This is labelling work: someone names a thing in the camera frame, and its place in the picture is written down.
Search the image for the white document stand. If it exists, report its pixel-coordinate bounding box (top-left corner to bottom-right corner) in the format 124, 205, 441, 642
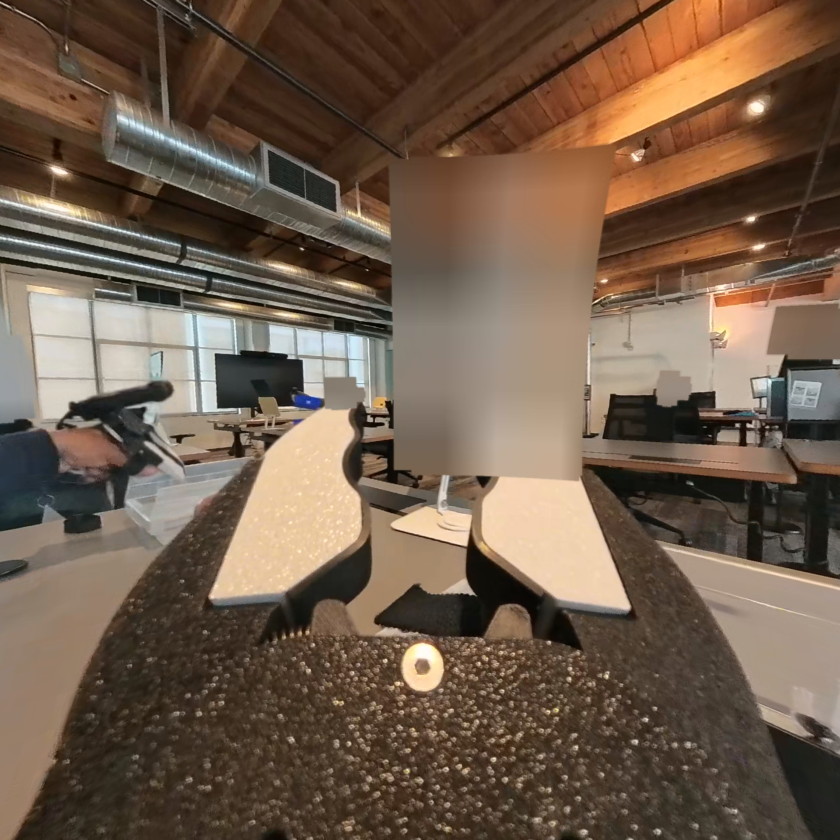
390, 474, 475, 542

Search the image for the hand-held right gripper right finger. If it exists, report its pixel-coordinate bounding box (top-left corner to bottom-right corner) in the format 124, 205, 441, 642
465, 476, 635, 641

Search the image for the person's left hand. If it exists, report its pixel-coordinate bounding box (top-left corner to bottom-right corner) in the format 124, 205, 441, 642
58, 428, 161, 479

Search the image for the silver air duct with vent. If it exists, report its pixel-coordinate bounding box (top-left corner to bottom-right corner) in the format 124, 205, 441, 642
101, 88, 395, 263

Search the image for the wood top office desk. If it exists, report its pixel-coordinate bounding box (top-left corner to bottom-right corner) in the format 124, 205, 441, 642
581, 436, 798, 565
209, 416, 296, 457
781, 438, 840, 573

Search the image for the black office chair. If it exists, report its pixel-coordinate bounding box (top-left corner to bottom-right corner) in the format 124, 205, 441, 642
602, 392, 678, 442

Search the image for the person's left forearm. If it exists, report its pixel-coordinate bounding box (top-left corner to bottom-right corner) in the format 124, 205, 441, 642
0, 427, 67, 534

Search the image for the large black screen on stand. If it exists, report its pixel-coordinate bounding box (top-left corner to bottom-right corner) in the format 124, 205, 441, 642
215, 351, 306, 411

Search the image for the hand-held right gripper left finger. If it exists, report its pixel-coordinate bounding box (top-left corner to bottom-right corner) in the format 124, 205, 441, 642
207, 402, 375, 634

